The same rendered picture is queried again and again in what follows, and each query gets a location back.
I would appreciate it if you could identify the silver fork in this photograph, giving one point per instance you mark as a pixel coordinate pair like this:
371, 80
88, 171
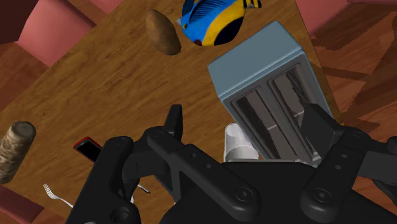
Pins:
51, 192

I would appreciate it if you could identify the blue-grey toaster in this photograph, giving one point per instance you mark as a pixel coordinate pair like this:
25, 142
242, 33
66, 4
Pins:
257, 62

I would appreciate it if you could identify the red and black phone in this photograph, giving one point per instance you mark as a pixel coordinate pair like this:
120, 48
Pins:
88, 149

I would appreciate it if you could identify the brown woven cylinder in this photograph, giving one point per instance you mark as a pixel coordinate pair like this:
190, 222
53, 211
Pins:
14, 149

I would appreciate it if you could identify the white cup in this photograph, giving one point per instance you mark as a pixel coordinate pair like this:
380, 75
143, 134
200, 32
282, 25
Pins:
238, 145

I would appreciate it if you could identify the brown potato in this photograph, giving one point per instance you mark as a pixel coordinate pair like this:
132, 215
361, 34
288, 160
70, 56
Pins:
162, 32

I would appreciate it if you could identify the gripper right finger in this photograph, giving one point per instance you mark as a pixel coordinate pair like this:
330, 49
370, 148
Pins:
338, 164

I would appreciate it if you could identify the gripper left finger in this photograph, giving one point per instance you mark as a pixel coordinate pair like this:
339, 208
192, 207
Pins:
201, 169

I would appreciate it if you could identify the blue and yellow fish toy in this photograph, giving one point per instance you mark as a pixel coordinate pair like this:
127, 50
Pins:
217, 24

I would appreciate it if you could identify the wooden table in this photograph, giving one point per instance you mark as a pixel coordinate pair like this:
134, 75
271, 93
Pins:
108, 93

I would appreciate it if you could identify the pink chair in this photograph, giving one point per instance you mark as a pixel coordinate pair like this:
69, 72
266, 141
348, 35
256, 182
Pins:
52, 31
322, 12
107, 4
17, 206

